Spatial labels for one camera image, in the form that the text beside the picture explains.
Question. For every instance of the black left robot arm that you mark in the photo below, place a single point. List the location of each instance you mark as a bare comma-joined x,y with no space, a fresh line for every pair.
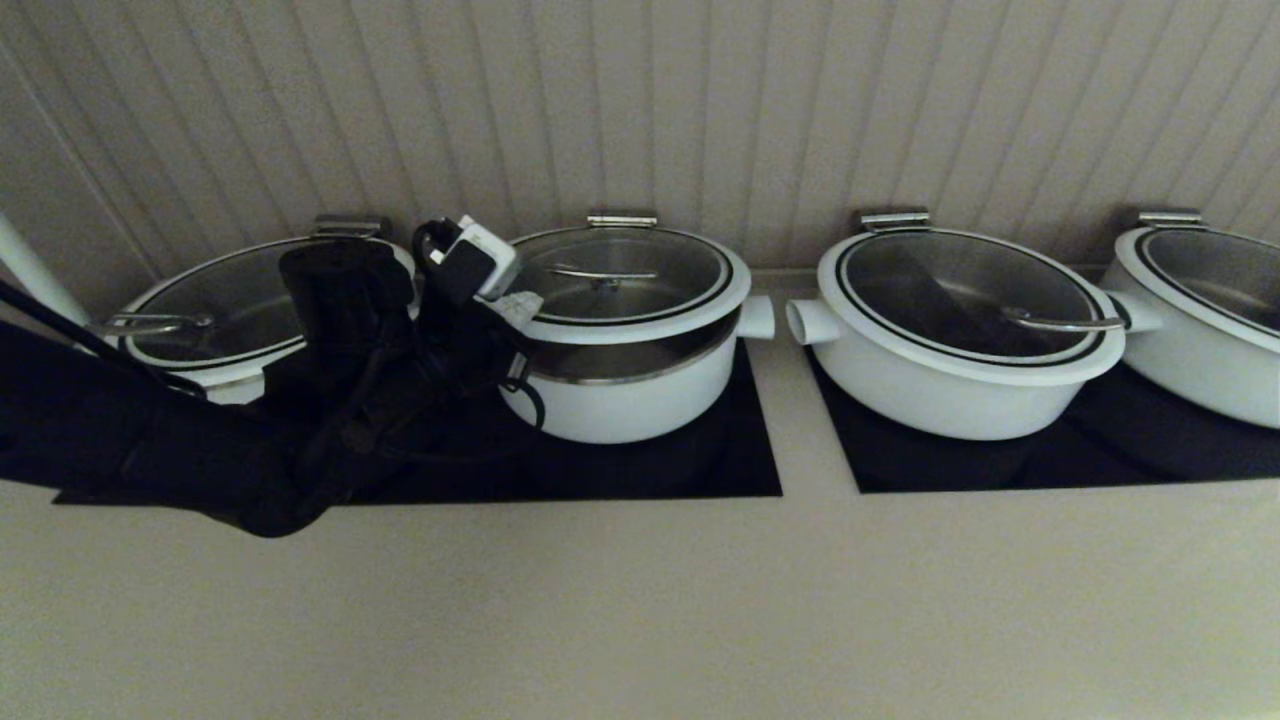
150,440

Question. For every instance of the black induction cooktop plate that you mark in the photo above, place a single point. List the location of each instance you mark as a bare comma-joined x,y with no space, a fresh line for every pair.
700,470
1100,465

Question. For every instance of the white steel-lined pot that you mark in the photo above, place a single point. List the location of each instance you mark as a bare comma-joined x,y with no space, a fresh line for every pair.
1200,385
630,410
235,388
930,410

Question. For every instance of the glass lid with white rim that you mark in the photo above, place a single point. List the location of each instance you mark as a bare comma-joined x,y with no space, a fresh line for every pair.
640,325

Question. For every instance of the white slanted pole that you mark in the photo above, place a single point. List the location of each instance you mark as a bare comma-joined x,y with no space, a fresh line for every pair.
35,270

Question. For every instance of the white left pot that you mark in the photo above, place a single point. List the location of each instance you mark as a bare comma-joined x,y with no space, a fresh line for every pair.
220,300

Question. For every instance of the white far right pot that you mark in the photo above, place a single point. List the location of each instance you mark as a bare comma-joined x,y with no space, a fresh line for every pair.
1230,280

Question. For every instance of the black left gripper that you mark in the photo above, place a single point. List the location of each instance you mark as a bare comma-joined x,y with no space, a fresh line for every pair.
470,355

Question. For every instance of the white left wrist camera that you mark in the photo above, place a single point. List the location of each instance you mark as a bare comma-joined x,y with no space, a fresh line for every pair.
480,258

